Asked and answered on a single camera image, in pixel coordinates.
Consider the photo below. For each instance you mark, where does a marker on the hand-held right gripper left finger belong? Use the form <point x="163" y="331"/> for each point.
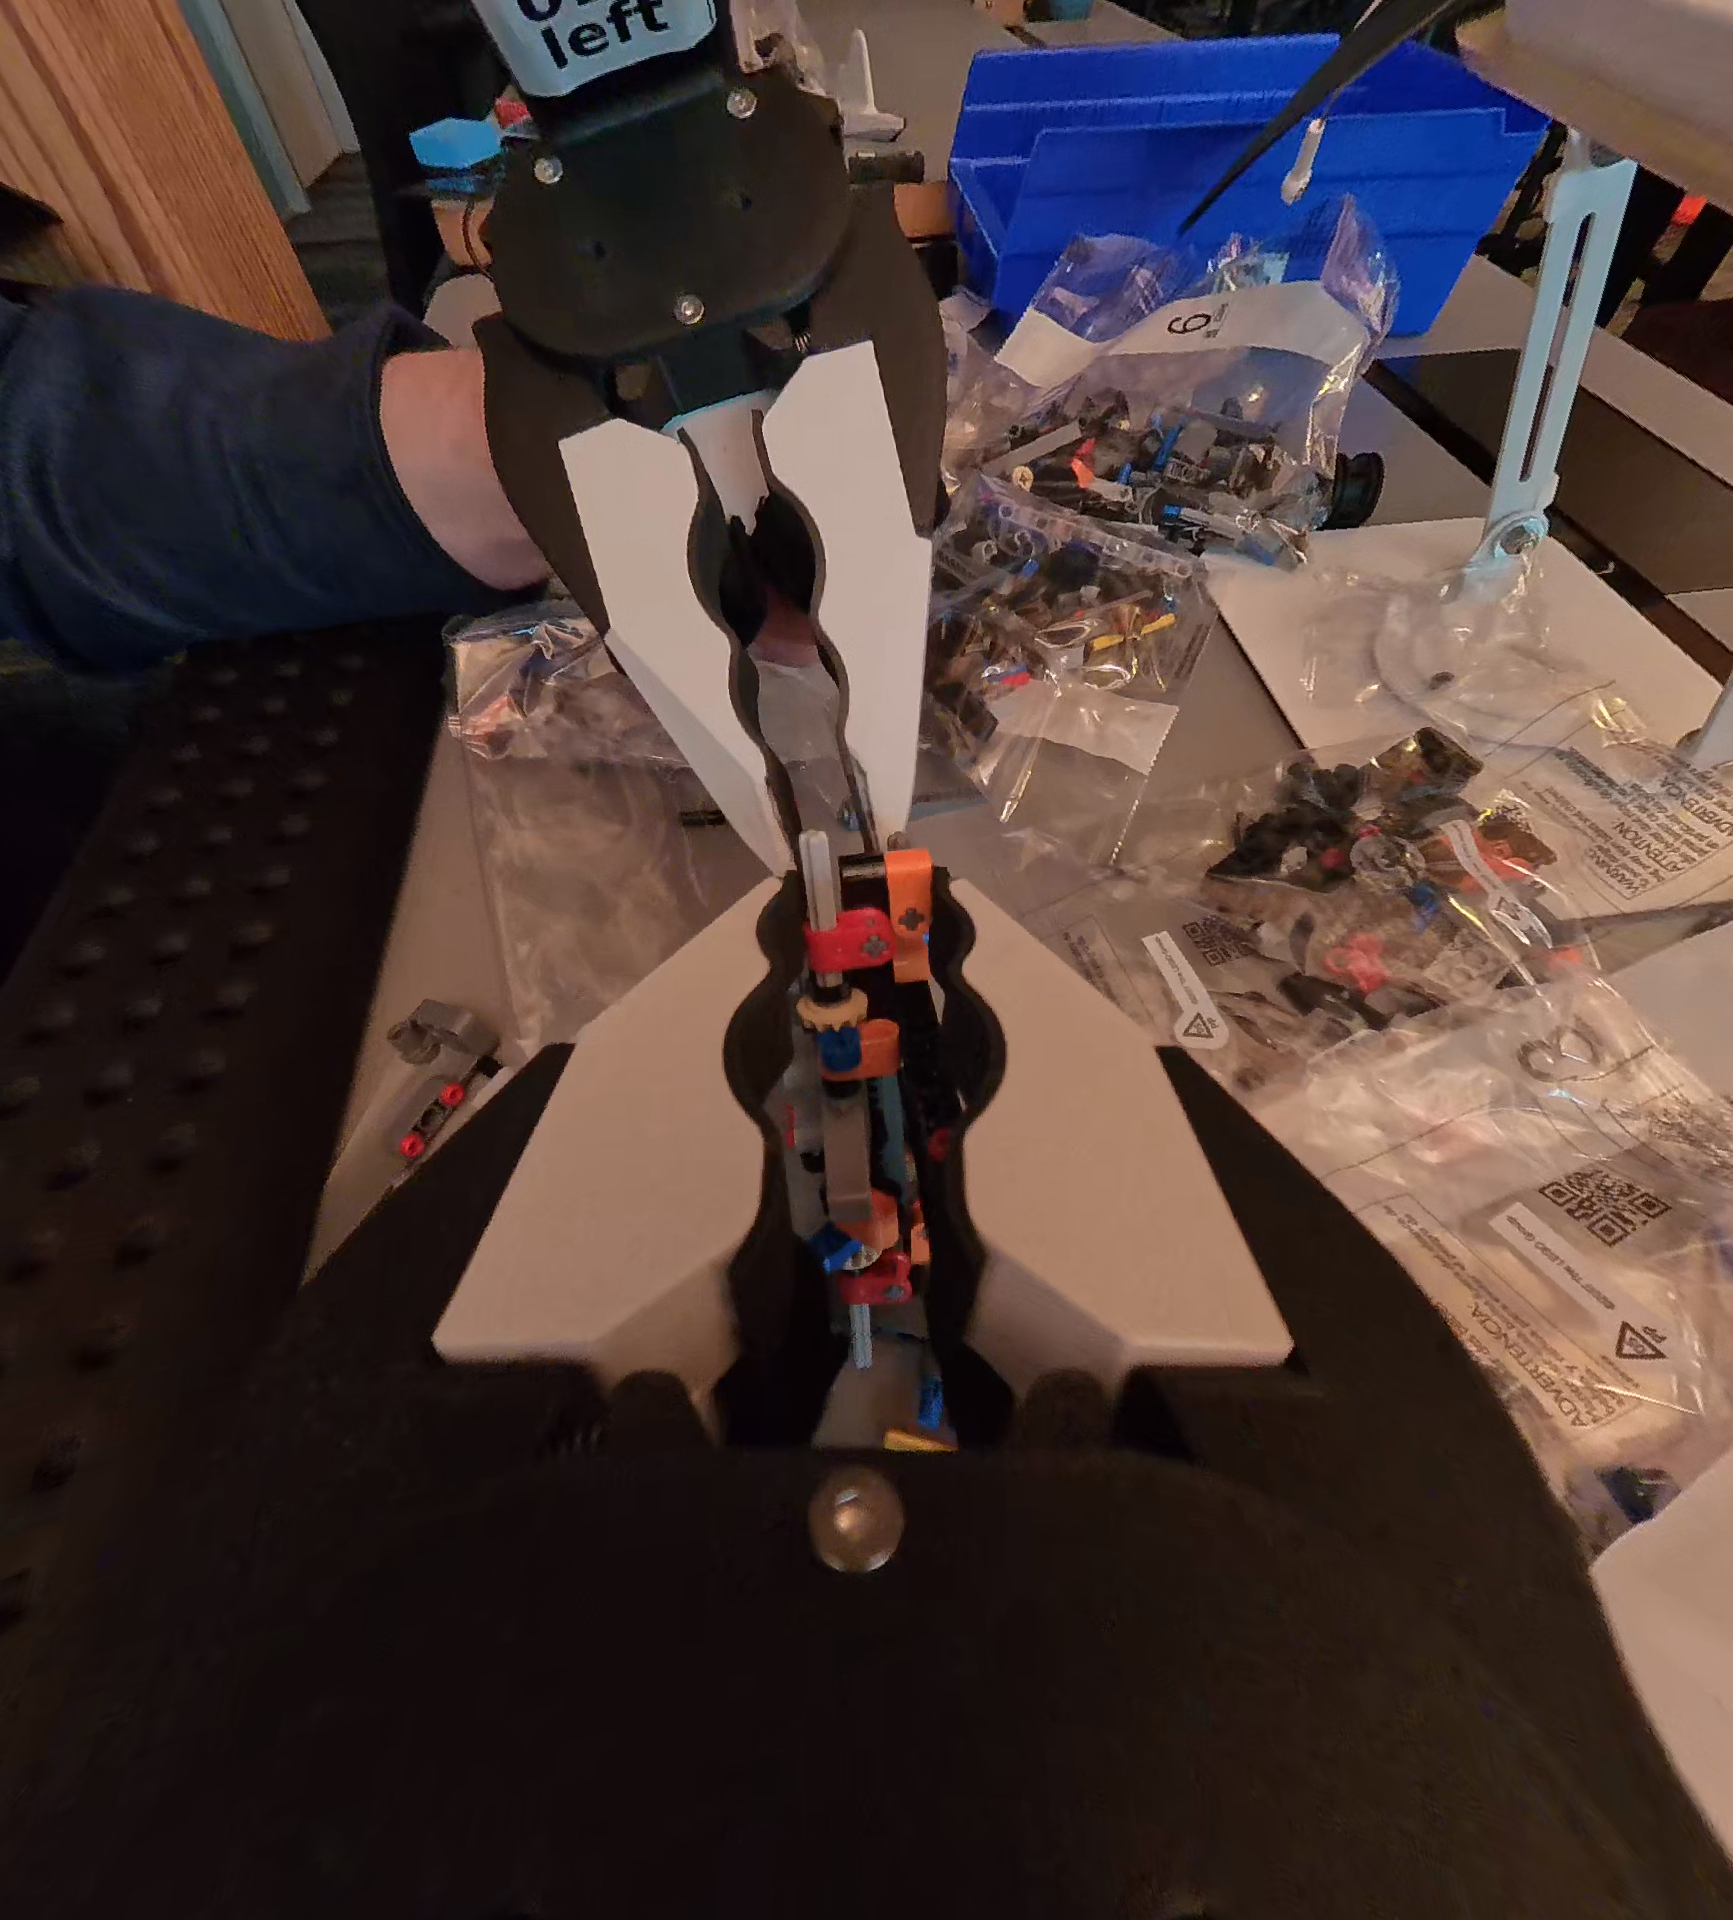
<point x="612" y="1202"/>

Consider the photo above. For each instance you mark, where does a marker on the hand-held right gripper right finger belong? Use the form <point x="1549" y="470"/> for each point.
<point x="1119" y="1202"/>

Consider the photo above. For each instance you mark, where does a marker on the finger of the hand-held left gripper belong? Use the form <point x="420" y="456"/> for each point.
<point x="873" y="571"/>
<point x="647" y="585"/>

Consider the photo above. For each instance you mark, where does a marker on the multicolour lego assembly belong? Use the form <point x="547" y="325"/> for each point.
<point x="868" y="945"/>

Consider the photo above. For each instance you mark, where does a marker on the person's left forearm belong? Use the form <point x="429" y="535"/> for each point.
<point x="131" y="480"/>

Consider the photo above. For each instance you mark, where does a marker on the small clear bag of lego parts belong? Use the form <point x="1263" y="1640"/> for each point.
<point x="534" y="677"/>

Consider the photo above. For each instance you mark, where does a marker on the scattered loose lego pieces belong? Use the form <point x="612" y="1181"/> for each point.
<point x="439" y="1037"/>

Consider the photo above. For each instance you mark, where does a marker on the striped clear bag of lego parts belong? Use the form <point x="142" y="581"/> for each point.
<point x="1181" y="389"/>

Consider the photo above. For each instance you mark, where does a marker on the clear bag of black lego parts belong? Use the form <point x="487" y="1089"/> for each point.
<point x="1345" y="843"/>

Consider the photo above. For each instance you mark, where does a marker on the large labelled bag of lego parts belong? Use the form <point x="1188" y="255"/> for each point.
<point x="1601" y="1231"/>

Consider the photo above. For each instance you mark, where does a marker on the black lego tire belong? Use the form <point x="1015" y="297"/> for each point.
<point x="1357" y="487"/>

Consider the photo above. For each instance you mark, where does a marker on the person's left hand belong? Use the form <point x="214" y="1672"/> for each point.
<point x="453" y="465"/>

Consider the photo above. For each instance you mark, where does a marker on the flat empty clear bag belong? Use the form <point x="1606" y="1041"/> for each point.
<point x="598" y="902"/>

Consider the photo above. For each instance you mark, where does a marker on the white paper sheet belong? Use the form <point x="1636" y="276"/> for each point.
<point x="1263" y="618"/>

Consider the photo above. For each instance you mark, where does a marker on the blue plastic bin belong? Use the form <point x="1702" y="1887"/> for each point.
<point x="1105" y="165"/>

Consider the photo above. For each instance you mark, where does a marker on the wooden pillar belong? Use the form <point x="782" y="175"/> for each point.
<point x="86" y="136"/>

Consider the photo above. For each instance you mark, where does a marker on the clear bag with white disc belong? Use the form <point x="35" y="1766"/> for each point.
<point x="1451" y="661"/>

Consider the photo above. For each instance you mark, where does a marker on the metal booklet stand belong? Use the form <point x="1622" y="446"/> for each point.
<point x="1541" y="375"/>

